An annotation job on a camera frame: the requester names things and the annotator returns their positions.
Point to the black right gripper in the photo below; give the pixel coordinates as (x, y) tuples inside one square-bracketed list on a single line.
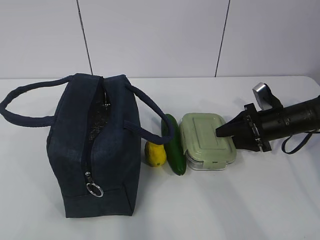
[(239, 127)]

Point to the green lidded glass container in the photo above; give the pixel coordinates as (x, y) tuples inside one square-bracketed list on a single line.
[(202, 148)]

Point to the green cucumber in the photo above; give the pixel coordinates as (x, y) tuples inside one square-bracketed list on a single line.
[(174, 151)]

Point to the yellow lemon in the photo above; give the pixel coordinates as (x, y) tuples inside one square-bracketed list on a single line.
[(155, 155)]

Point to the dark blue fabric lunch bag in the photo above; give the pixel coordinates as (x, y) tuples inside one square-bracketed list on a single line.
[(94, 140)]

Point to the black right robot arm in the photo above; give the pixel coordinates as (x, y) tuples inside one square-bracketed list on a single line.
[(280, 122)]

